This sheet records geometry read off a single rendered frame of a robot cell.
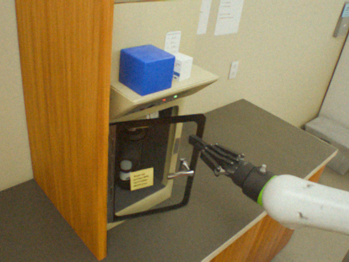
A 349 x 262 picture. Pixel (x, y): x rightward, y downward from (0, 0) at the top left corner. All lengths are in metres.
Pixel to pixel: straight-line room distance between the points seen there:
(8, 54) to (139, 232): 0.75
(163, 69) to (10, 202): 0.82
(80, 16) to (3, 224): 0.81
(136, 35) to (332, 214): 0.62
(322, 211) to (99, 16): 0.59
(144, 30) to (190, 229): 0.73
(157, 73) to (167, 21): 0.18
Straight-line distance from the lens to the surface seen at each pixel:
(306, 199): 0.74
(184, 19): 0.99
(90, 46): 0.75
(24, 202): 1.37
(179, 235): 1.25
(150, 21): 0.91
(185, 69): 0.93
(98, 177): 0.90
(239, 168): 0.93
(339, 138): 3.63
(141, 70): 0.80
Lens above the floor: 1.88
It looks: 31 degrees down
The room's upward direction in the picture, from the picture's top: 9 degrees clockwise
